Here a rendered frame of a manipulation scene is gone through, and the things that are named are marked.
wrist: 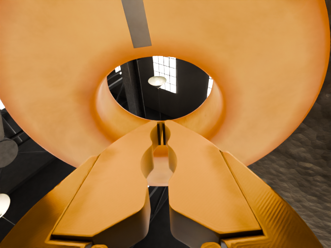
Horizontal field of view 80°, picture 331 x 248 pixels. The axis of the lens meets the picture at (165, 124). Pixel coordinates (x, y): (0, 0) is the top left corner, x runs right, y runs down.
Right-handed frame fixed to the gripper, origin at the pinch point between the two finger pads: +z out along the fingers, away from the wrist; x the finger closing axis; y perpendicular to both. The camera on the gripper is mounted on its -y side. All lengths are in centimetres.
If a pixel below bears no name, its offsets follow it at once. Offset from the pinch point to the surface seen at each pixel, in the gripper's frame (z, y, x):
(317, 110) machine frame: 19.2, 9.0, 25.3
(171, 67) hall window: 820, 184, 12
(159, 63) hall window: 855, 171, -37
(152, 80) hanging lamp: 648, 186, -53
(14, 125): 884, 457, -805
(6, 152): 171, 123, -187
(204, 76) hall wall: 741, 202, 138
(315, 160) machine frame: 19.7, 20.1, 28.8
